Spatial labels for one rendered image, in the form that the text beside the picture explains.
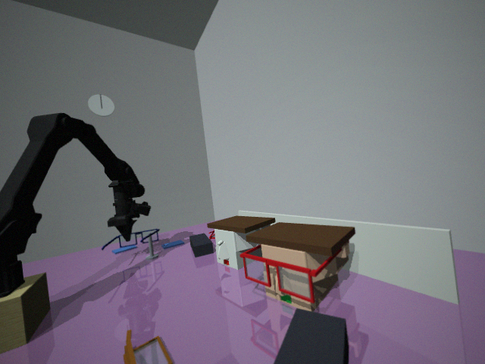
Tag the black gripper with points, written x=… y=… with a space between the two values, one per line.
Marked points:
x=123 y=219

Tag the navy glasses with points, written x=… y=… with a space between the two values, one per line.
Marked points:
x=133 y=238

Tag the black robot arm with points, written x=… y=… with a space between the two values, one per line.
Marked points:
x=18 y=219

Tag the pale grey flat panel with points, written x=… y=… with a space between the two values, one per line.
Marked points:
x=416 y=258

